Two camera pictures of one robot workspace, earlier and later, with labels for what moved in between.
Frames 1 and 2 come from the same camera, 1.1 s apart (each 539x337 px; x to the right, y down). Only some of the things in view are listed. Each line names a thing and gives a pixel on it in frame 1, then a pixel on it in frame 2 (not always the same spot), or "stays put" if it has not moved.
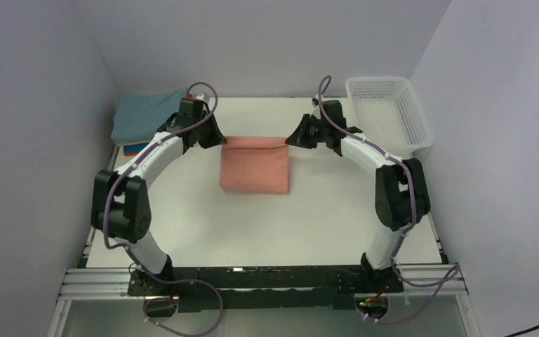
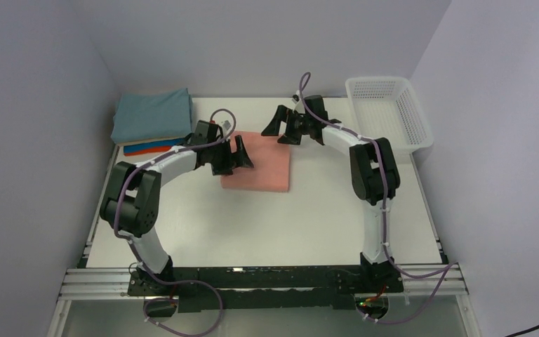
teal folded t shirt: (139, 116) stays put
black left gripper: (216, 139) to (240, 160)
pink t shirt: (254, 164) stays put
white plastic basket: (388, 114) stays put
